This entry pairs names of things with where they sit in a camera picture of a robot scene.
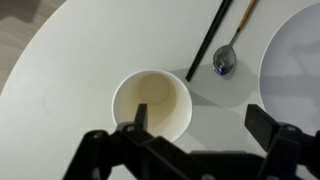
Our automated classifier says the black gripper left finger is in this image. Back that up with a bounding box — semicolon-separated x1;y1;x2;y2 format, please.
63;103;191;180

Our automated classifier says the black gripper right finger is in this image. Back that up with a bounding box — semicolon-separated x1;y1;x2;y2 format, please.
244;103;320;180

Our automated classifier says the white patterned paper cup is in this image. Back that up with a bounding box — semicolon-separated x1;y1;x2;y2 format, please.
111;68;194;143

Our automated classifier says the white round plate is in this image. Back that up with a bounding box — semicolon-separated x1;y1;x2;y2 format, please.
258;2;320;134

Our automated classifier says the silver spoon with gold handle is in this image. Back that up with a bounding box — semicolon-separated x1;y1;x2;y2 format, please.
212;0;259;77

